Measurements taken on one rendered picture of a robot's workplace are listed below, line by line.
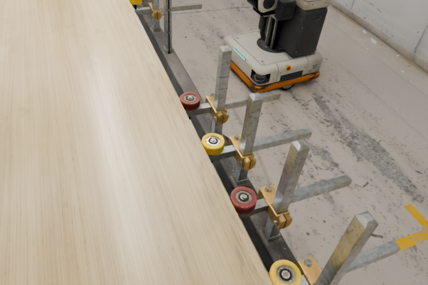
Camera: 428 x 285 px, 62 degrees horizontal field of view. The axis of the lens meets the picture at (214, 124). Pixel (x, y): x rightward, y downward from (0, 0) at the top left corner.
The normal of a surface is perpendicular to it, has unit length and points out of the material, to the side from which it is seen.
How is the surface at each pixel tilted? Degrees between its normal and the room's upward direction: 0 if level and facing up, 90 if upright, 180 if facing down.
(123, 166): 0
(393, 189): 0
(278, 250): 0
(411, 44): 90
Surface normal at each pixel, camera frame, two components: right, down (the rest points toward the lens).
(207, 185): 0.07, -0.74
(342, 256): -0.93, 0.19
